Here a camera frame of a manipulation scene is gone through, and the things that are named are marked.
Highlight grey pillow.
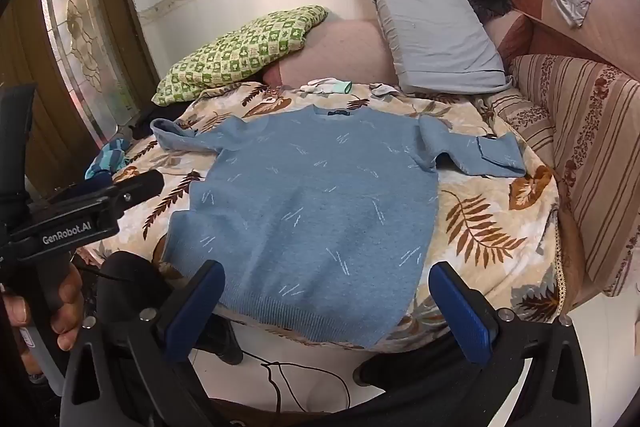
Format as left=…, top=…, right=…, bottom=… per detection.
left=359, top=0, right=513, bottom=95

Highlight white and mint sock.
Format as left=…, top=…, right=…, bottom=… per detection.
left=299, top=78, right=354, bottom=96

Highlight striped floral quilt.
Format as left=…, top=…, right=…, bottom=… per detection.
left=492, top=53, right=640, bottom=298

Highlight black cable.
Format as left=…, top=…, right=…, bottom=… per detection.
left=244, top=346, right=352, bottom=414

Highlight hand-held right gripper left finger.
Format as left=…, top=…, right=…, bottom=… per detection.
left=59, top=259, right=236, bottom=427

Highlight person's black trousers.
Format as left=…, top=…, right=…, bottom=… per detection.
left=94, top=251, right=503, bottom=427

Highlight leaf print blanket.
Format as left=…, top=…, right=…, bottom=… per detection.
left=82, top=79, right=566, bottom=353

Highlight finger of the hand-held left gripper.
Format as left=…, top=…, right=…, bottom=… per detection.
left=65, top=169, right=166, bottom=214

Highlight person's left hand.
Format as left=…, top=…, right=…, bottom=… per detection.
left=0, top=259, right=86, bottom=375

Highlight blue knit sweater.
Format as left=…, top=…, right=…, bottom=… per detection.
left=150, top=103, right=527, bottom=350

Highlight wooden door with glass panel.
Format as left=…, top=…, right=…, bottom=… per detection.
left=0, top=0, right=162, bottom=200

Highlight pink bolster pillow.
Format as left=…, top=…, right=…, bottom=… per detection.
left=262, top=18, right=401, bottom=88

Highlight green checkered pillow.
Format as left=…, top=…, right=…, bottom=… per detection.
left=151, top=5, right=330, bottom=106

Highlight teal patterned cloth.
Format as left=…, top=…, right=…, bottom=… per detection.
left=84, top=136, right=132, bottom=182

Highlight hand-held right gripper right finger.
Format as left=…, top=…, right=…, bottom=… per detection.
left=427, top=261, right=593, bottom=427

